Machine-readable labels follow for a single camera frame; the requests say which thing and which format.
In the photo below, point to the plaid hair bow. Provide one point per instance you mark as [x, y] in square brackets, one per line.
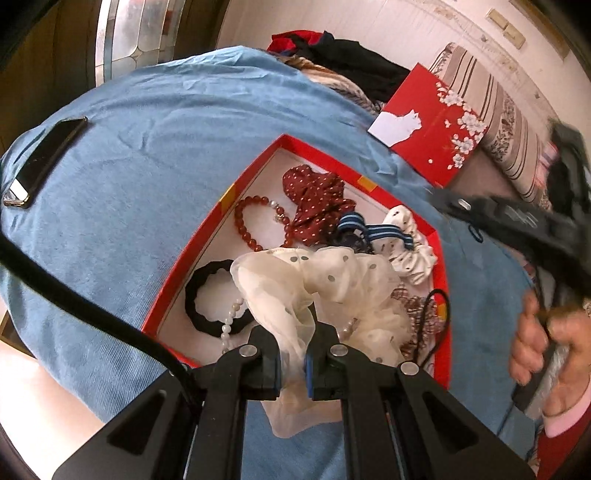
[418, 311]

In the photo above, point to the stained glass door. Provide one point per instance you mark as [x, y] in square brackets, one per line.
[134, 32]

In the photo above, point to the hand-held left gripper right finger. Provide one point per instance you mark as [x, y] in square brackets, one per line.
[309, 378]

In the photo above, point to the shallow red cardboard box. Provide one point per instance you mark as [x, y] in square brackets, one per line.
[270, 177]

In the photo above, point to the red garment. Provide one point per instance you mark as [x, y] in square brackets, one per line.
[286, 44]

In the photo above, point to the person's right hand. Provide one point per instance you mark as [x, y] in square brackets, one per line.
[568, 369]

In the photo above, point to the black scrunchie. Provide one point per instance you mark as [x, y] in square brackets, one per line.
[191, 300]

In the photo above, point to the black smartphone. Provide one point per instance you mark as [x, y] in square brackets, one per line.
[46, 157]

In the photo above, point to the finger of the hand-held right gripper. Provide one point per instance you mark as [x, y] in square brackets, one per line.
[461, 205]

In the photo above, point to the black garment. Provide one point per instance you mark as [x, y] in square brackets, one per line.
[360, 60]

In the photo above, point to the blue striped hair bow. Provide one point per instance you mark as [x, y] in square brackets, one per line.
[383, 233]

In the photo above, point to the maroon dotted scrunchie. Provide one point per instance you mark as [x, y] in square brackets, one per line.
[314, 198]

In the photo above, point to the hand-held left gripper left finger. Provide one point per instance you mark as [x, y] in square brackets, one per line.
[277, 383]

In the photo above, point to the blue cloth cover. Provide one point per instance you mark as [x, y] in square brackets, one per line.
[138, 161]

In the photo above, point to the red box lid white cat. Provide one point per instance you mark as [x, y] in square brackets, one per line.
[429, 138]

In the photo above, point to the cream organza scrunchie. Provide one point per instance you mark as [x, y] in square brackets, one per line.
[300, 286]

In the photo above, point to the striped pillow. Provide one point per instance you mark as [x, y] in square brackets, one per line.
[498, 106]

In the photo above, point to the white dotted scrunchie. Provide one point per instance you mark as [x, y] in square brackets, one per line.
[415, 265]

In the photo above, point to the brown patterned cloth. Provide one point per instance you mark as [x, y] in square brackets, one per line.
[332, 78]

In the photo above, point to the person's right forearm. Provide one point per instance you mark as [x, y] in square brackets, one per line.
[572, 443]

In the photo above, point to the wall switch plate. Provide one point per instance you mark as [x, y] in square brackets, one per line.
[515, 36]
[496, 19]

